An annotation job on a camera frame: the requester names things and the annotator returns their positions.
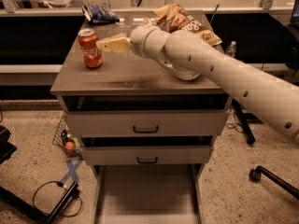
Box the blue chip bag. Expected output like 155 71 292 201
82 3 120 24

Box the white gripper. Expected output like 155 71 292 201
96 17 162 59

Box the red coke can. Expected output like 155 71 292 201
78 28 103 69

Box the grey drawer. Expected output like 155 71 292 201
64 111 228 137
80 146 212 165

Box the black table leg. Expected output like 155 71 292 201
232 100 255 145

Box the open bottom drawer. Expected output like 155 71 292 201
91 164 205 224

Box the black chair leg with caster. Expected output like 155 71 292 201
249 166 299 200

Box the middle grey drawer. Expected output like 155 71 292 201
80 146 212 165

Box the clear water bottle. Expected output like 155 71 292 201
226 41 236 57

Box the white bowl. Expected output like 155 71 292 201
165 63 200 81

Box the black stand base with cable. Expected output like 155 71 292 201
0 181 83 224

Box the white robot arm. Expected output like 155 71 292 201
96 20 299 142

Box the brown chip bag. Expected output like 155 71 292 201
152 4 221 46

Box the top grey drawer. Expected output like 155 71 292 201
64 111 228 137

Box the wire basket with items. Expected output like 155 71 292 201
52 118 81 157

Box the grey drawer cabinet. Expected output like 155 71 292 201
50 9 243 224

